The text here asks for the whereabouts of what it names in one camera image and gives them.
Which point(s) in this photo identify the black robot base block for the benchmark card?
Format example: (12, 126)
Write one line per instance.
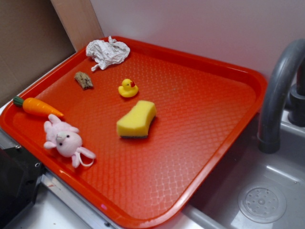
(20, 176)

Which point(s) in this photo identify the orange toy carrot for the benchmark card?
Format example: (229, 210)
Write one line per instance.
(37, 107)

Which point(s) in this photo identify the yellow sponge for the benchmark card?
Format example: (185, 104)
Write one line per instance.
(136, 123)

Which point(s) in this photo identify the red plastic tray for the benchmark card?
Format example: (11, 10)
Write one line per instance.
(202, 107)

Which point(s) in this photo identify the yellow rubber duck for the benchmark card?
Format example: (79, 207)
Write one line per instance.
(128, 88)

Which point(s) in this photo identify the small brown wood piece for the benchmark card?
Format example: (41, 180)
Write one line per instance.
(83, 80)

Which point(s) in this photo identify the crumpled white paper towel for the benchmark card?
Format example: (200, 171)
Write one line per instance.
(106, 53)

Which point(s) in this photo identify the pink plush bunny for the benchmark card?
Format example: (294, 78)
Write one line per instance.
(66, 139)

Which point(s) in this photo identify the grey curved faucet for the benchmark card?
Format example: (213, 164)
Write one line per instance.
(276, 98)

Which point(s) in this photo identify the grey plastic sink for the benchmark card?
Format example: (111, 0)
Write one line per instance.
(249, 189)

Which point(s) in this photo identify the wooden board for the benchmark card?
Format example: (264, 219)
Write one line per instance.
(79, 20)

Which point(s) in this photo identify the brown cardboard panel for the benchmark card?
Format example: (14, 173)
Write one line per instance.
(32, 42)

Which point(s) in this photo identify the dark grey faucet handle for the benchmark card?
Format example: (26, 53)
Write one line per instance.
(297, 98)

